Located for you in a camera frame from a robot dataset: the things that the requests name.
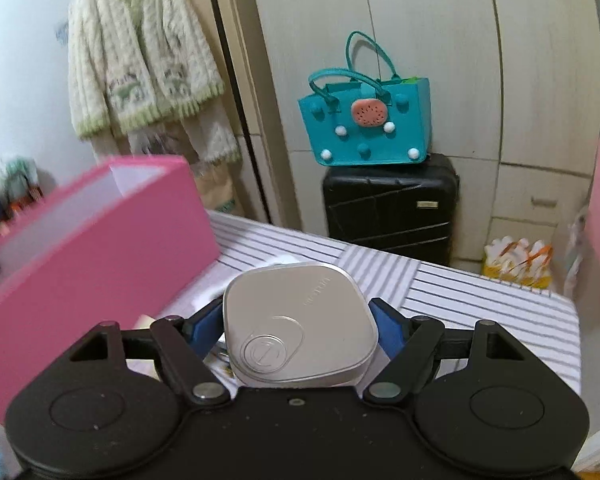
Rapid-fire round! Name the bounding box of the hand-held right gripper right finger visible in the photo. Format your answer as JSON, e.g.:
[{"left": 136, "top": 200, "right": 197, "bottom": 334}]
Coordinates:
[{"left": 363, "top": 297, "right": 529, "bottom": 407}]

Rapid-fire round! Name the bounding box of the black suitcase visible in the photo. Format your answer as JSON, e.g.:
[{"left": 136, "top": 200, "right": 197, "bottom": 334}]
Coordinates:
[{"left": 322, "top": 152, "right": 459, "bottom": 267}]

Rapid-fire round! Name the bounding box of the striped tablecloth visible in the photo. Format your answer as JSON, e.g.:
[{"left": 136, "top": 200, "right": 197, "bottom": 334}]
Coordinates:
[{"left": 130, "top": 210, "right": 580, "bottom": 406}]

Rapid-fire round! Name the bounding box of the yellow white plastic bag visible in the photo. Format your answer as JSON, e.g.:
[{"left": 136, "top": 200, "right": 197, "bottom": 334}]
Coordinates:
[{"left": 482, "top": 237, "right": 553, "bottom": 291}]

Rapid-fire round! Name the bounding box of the clear plastic bag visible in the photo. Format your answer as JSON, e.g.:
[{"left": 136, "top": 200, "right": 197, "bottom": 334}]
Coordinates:
[{"left": 564, "top": 205, "right": 588, "bottom": 296}]

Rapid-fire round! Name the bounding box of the brown paper bag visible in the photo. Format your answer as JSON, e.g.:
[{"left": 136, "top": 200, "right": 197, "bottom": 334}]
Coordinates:
[{"left": 192, "top": 160, "right": 238, "bottom": 216}]

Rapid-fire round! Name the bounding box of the teal felt handbag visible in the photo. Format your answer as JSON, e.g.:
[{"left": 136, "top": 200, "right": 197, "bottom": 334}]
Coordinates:
[{"left": 298, "top": 31, "right": 431, "bottom": 167}]

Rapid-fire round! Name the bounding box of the cream knit cardigan green trim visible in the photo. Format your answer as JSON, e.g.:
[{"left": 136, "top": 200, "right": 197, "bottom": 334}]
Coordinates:
[{"left": 67, "top": 0, "right": 225, "bottom": 141}]

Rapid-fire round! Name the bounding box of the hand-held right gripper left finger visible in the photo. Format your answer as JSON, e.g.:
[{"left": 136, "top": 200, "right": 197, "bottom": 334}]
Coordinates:
[{"left": 70, "top": 297, "right": 229, "bottom": 407}]

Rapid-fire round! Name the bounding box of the beige wardrobe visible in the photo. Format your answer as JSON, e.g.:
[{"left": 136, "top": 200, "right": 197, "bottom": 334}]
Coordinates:
[{"left": 245, "top": 0, "right": 600, "bottom": 281}]

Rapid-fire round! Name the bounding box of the pink cardboard box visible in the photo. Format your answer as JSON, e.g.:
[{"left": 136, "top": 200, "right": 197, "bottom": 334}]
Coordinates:
[{"left": 0, "top": 155, "right": 221, "bottom": 426}]

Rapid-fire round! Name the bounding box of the beige oval cup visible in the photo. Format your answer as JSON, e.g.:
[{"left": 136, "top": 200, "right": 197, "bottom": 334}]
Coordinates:
[{"left": 222, "top": 261, "right": 381, "bottom": 389}]

